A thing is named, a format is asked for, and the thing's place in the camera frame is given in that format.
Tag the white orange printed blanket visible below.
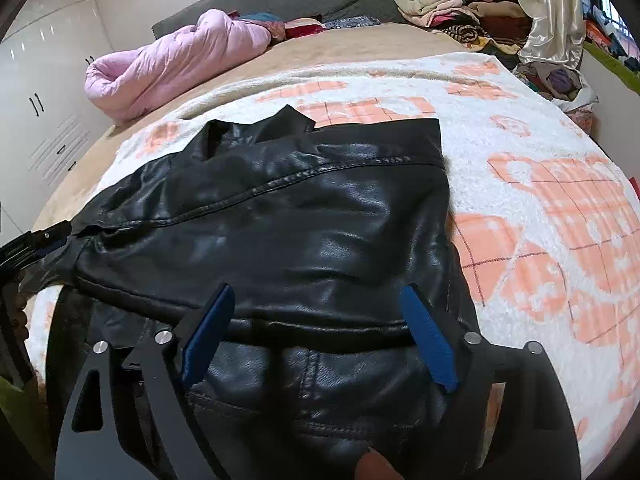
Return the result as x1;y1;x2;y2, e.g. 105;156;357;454
22;55;640;480

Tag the white wardrobe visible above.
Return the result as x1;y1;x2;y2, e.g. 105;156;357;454
0;0;121;221

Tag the black leather jacket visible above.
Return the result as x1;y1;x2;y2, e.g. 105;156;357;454
20;105;501;480

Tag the cream satin curtain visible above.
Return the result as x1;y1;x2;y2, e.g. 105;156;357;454
515;0;586;68

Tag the person's left forearm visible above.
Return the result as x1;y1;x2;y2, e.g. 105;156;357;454
0;370;51;466

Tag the green cloth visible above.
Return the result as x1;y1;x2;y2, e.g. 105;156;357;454
584;40;640;96

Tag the bag of clothes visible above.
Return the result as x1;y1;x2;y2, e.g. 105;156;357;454
515;60;598;111

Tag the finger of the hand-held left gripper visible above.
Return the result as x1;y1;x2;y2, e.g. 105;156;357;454
30;221;73;247
34;240;70;263

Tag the person's left hand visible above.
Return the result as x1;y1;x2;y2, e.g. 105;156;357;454
6;290;31;353

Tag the pile of folded clothes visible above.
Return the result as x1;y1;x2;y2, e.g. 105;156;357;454
392;0;533;56

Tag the blue patterned cloth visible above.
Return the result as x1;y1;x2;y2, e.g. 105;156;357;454
325;15;383;31

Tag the teal cloth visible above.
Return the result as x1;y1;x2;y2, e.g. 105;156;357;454
235;11;286;41

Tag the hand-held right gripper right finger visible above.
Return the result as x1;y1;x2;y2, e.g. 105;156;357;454
399;282;583;480

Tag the pink quilt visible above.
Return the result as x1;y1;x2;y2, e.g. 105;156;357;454
84;9;273;122

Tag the window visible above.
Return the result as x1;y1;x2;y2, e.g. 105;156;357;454
575;0;640;76

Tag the red pillow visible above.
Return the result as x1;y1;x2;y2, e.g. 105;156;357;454
284;17;326;40

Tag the person's right hand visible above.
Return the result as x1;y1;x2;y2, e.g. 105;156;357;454
354;447;403;480

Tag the bed with beige sheet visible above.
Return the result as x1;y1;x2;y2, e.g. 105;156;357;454
30;22;501;231

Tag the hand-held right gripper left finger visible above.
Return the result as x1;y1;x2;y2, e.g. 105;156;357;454
54;282;236;480

